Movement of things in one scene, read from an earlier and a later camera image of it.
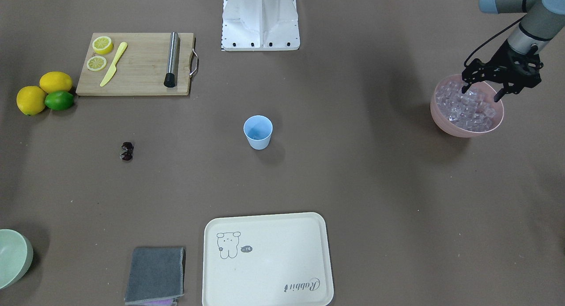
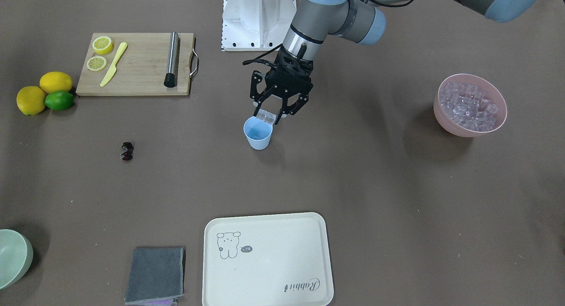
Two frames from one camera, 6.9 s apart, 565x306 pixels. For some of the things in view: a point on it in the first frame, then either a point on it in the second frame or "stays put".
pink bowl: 468,115 stays put
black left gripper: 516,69 -> 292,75
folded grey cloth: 154,273 stays put
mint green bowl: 16,256 stays put
